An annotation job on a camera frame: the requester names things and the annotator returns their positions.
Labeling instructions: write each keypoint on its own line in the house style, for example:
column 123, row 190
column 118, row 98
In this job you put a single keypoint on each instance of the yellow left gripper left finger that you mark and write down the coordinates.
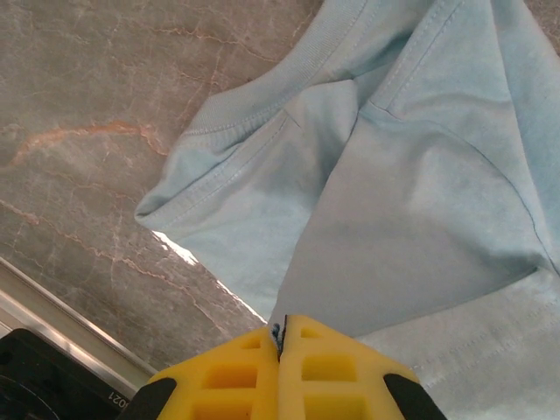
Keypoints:
column 227, row 380

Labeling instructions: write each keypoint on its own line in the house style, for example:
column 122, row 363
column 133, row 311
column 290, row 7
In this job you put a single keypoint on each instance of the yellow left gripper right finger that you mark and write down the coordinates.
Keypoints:
column 332, row 376

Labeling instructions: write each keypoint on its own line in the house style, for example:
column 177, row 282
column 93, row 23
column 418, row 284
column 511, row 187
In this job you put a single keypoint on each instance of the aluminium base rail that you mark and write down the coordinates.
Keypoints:
column 65, row 319

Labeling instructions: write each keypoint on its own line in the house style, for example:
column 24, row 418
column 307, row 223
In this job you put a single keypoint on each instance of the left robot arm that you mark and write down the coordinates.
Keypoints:
column 44, row 380

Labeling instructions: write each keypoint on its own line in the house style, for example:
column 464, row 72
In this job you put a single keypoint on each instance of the light blue t-shirt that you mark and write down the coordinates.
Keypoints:
column 394, row 197

